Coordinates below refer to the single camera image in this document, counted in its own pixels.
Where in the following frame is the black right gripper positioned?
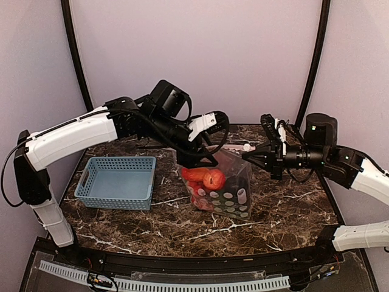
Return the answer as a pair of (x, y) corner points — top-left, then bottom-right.
(242, 139), (328, 180)

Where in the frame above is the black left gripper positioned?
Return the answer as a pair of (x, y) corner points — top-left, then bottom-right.
(148, 111), (220, 169)

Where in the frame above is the red fake strawberry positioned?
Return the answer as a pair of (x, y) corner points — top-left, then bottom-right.
(182, 167), (210, 186)

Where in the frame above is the orange yellow fake mango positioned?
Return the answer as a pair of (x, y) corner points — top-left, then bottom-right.
(202, 169), (226, 190)

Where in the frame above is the clear zip top bag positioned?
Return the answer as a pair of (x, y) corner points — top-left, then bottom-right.
(178, 144), (254, 221)

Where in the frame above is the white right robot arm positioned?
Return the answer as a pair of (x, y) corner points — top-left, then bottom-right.
(242, 113), (388, 264)

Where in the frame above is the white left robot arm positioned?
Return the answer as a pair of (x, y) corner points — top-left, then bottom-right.
(7, 80), (230, 265)

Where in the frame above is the dark purple fake eggplant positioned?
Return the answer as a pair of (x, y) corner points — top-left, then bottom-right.
(224, 176), (251, 219)

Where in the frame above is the red fake grape bunch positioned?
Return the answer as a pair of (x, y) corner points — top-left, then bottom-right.
(187, 181), (215, 212)

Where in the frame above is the green fake vegetable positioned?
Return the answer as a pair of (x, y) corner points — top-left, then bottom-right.
(210, 191), (247, 216)

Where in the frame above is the light blue plastic basket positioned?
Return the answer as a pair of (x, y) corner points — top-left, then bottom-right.
(74, 156), (156, 211)

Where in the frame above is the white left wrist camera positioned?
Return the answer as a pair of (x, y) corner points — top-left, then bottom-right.
(187, 113), (216, 142)

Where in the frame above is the black front rail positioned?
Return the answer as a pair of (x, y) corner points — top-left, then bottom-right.
(36, 237), (362, 276)

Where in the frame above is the black right frame post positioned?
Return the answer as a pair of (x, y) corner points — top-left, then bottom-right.
(294, 0), (331, 130)

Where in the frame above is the black frame post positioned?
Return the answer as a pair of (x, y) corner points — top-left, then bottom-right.
(60, 0), (94, 112)
(294, 0), (331, 130)

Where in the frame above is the white slotted cable duct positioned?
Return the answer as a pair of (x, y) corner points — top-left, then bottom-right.
(39, 260), (291, 292)

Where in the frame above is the black left frame post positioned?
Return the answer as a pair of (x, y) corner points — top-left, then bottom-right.
(60, 0), (94, 112)

